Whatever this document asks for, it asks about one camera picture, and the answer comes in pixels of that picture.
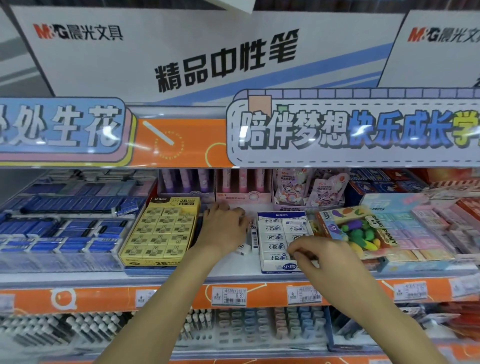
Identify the person's right hand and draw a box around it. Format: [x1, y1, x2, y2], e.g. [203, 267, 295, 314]
[287, 237, 362, 286]

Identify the person's left hand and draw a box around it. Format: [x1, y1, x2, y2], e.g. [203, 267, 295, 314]
[193, 202, 251, 260]

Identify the person's right forearm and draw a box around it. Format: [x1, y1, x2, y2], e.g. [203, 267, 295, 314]
[319, 262, 449, 364]

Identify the person's left forearm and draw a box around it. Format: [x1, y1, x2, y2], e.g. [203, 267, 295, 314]
[94, 245, 226, 364]

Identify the white eraser display box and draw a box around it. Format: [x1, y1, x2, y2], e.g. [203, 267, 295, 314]
[257, 211, 319, 274]

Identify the pink display box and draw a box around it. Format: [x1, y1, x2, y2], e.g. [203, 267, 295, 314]
[214, 169, 274, 205]

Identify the white price tag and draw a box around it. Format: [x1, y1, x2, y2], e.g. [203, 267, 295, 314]
[211, 287, 247, 307]
[393, 282, 429, 303]
[136, 289, 157, 309]
[287, 285, 322, 304]
[449, 277, 480, 299]

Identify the purple display box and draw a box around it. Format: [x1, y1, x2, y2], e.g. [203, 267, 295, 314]
[157, 169, 216, 205]

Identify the fruit eraser blister pack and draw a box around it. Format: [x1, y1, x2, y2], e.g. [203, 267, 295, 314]
[313, 205, 400, 260]

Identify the cartoon pouch packet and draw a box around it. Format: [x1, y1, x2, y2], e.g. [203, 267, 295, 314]
[309, 170, 350, 208]
[273, 169, 312, 208]

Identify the yellow eraser display box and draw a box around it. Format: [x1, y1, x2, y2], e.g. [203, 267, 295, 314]
[118, 196, 203, 268]

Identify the row of pastel tape rolls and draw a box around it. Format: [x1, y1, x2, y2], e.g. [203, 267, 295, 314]
[214, 307, 327, 349]

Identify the blue shelf divider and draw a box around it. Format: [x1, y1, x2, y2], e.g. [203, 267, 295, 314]
[325, 307, 335, 352]

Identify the orange shelf header panel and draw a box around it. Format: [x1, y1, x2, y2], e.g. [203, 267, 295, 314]
[124, 116, 235, 169]

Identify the group of red boxes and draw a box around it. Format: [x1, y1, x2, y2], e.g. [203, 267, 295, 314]
[349, 169, 428, 196]

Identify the pastel eraser display box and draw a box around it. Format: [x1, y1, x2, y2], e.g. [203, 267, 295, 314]
[360, 193, 469, 272]

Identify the lavender banner sign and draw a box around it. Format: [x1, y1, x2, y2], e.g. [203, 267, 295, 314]
[226, 88, 480, 168]

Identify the group of pink erasers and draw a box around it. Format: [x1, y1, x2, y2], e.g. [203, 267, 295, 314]
[412, 200, 480, 256]

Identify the orange shelf edge strip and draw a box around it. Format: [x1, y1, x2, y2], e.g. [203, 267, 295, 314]
[0, 275, 480, 316]

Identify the large white sign board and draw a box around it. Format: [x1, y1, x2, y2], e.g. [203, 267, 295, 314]
[9, 4, 406, 107]

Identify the group of blue erasers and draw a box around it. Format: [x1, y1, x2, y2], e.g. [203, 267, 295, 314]
[0, 170, 158, 263]

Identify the blue banner sign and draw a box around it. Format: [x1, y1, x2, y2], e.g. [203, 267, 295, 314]
[0, 97, 137, 167]

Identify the row of pen refills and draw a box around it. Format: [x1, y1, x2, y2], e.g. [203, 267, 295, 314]
[0, 309, 214, 349]

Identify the small white sign board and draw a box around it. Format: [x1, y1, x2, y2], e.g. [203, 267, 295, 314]
[377, 9, 480, 89]

